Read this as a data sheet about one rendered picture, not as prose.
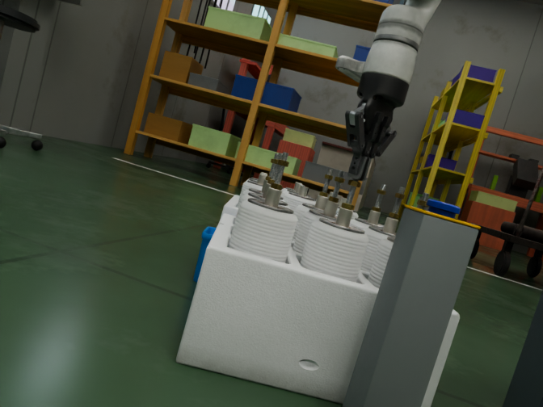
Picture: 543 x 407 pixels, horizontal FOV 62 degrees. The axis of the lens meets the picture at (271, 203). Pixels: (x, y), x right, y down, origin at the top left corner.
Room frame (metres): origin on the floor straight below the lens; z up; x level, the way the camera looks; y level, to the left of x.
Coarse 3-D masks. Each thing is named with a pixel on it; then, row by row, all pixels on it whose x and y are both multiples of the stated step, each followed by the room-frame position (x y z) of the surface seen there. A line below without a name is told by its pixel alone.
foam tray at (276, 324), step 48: (240, 288) 0.64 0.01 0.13; (288, 288) 0.65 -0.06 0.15; (336, 288) 0.65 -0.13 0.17; (192, 336) 0.64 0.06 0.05; (240, 336) 0.65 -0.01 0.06; (288, 336) 0.65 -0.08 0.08; (336, 336) 0.66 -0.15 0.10; (288, 384) 0.65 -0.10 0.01; (336, 384) 0.66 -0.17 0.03; (432, 384) 0.67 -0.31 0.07
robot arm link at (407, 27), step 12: (408, 0) 0.76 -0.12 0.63; (420, 0) 0.74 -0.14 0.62; (432, 0) 0.72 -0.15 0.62; (384, 12) 0.72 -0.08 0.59; (396, 12) 0.70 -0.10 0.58; (408, 12) 0.70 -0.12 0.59; (420, 12) 0.70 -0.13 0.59; (432, 12) 0.72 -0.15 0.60; (384, 24) 0.71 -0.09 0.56; (396, 24) 0.70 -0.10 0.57; (408, 24) 0.70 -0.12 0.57; (420, 24) 0.70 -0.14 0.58; (384, 36) 0.71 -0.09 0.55; (396, 36) 0.70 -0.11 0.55; (408, 36) 0.70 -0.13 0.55; (420, 36) 0.71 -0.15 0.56
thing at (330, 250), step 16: (320, 224) 0.70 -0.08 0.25; (320, 240) 0.69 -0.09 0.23; (336, 240) 0.68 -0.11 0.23; (352, 240) 0.69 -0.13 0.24; (368, 240) 0.72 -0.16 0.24; (304, 256) 0.72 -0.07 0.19; (320, 256) 0.69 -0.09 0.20; (336, 256) 0.68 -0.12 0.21; (352, 256) 0.69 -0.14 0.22; (320, 272) 0.69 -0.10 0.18; (336, 272) 0.68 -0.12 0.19; (352, 272) 0.69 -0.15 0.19
